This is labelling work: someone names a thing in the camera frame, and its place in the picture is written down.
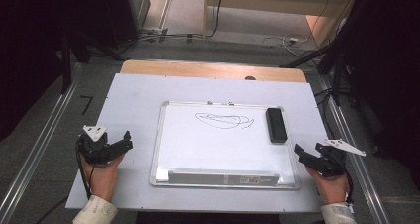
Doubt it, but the white table cover panel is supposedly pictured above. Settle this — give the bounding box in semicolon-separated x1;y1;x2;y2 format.
64;72;329;215

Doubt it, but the black hanging cable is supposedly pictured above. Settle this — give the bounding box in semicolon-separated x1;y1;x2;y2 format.
207;0;227;39

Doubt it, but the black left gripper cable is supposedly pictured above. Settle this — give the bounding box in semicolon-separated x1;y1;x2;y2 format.
75;138;97;200

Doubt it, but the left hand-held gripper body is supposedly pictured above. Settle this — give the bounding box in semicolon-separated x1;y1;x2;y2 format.
77;124;115;166

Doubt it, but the metal floor rail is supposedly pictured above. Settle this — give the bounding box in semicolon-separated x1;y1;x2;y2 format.
317;74;392;224
0;62;84;224

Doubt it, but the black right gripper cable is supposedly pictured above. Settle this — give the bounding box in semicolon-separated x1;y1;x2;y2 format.
342;168;356;204

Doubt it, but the white floor cable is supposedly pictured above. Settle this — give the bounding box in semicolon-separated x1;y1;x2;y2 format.
261;33;310;57

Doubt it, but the wooden table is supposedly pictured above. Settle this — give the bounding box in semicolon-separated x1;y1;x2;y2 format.
119;58;308;84

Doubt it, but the black curtain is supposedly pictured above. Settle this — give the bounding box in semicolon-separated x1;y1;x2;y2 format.
0;0;139;143
343;0;420;192

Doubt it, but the black whiteboard eraser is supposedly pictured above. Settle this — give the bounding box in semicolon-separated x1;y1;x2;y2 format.
265;107;289;145

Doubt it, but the person's right hand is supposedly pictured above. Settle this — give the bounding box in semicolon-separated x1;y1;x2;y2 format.
304;166;351;206

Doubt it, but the black metal stand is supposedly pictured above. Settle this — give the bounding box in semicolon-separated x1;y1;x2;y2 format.
279;35;351;107

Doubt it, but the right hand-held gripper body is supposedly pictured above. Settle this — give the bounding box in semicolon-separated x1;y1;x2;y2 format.
316;138;368;178

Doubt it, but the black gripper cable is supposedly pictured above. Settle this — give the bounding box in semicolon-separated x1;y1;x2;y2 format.
342;168;356;204
75;138;97;200

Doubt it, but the person's left hand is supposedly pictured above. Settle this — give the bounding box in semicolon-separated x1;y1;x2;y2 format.
80;154;126;203

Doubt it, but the bundle of floor cables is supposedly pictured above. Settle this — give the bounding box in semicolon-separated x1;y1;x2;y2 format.
117;26;206;50

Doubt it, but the white whiteboard with metal frame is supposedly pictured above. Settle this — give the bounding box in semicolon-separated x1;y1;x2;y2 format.
149;100;302;190

